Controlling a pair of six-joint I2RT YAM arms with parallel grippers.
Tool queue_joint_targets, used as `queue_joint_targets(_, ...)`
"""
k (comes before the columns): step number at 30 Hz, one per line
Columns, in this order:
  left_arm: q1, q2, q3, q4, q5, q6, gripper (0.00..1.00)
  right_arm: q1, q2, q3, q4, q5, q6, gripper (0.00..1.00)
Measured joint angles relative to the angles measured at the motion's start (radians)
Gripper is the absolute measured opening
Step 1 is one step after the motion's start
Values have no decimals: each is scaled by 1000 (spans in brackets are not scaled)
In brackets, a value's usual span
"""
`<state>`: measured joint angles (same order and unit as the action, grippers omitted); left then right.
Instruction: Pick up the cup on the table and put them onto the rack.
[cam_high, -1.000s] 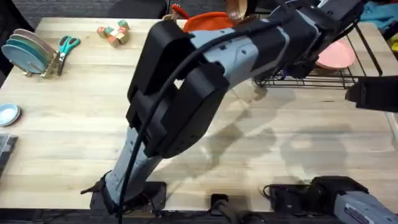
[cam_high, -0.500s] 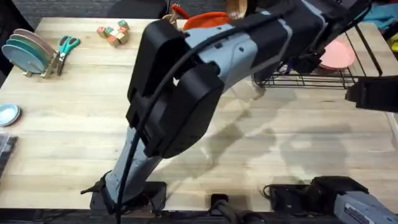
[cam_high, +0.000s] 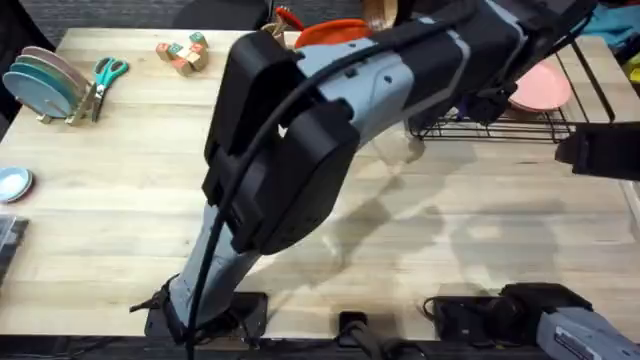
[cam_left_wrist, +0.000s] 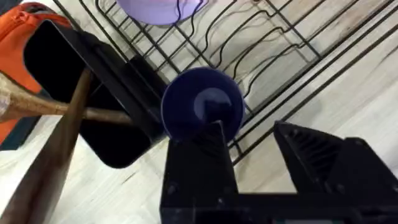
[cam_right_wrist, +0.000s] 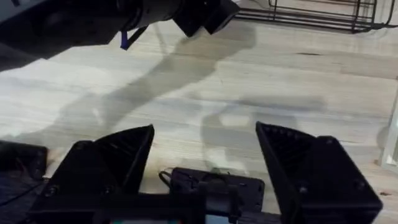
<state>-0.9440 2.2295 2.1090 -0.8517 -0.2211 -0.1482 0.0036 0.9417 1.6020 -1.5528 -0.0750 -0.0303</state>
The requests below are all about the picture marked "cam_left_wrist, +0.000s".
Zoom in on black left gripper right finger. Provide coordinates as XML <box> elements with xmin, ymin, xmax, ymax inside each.
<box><xmin>272</xmin><ymin>121</ymin><xmax>398</xmax><ymax>195</ymax></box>

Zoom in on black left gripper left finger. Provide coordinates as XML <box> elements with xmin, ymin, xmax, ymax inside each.
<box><xmin>159</xmin><ymin>119</ymin><xmax>239</xmax><ymax>208</ymax></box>

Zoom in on dark blue cup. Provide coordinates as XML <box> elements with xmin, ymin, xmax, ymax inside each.
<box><xmin>160</xmin><ymin>66</ymin><xmax>245</xmax><ymax>144</ymax></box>

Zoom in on black cutlery holder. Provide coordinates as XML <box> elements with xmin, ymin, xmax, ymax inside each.
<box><xmin>23</xmin><ymin>19</ymin><xmax>169</xmax><ymax>169</ymax></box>

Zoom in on wooden spatula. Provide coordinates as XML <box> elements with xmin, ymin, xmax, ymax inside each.
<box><xmin>0</xmin><ymin>68</ymin><xmax>92</xmax><ymax>224</ymax></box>

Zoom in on lilac plate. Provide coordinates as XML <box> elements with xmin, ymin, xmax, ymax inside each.
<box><xmin>115</xmin><ymin>0</ymin><xmax>208</xmax><ymax>26</ymax></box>

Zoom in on wooden spoon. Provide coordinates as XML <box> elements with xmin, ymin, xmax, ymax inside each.
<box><xmin>0</xmin><ymin>73</ymin><xmax>132</xmax><ymax>126</ymax></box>

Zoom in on orange bag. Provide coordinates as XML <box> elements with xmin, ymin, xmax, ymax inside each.
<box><xmin>0</xmin><ymin>1</ymin><xmax>73</xmax><ymax>151</ymax></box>

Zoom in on black wire dish rack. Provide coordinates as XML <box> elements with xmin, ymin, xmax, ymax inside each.
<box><xmin>52</xmin><ymin>0</ymin><xmax>398</xmax><ymax>166</ymax></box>

